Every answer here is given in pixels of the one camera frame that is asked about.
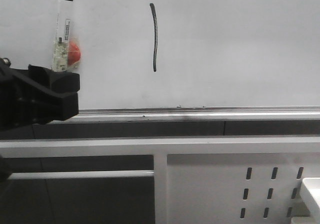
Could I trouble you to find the white whiteboard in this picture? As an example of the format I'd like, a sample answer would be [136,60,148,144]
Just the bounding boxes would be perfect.
[0,0,320,110]

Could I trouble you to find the white metal shelf frame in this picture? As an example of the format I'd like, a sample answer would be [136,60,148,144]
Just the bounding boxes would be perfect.
[0,136,320,224]

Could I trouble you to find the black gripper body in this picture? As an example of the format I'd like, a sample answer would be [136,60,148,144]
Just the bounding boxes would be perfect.
[0,58,50,131]

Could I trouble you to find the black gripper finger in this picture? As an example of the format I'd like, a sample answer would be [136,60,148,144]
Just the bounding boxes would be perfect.
[9,69,80,125]
[28,65,80,93]

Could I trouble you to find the white whiteboard marker pen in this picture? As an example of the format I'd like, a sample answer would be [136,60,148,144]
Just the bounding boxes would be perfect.
[52,0,74,72]

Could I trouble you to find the aluminium whiteboard tray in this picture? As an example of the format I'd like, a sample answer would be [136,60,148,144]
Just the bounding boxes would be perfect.
[72,105,320,124]

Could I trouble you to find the red round magnet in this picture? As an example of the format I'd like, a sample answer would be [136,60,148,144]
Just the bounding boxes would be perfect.
[67,41,81,66]

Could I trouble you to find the white plastic bin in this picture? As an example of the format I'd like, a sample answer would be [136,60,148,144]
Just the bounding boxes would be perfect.
[300,178,320,224]

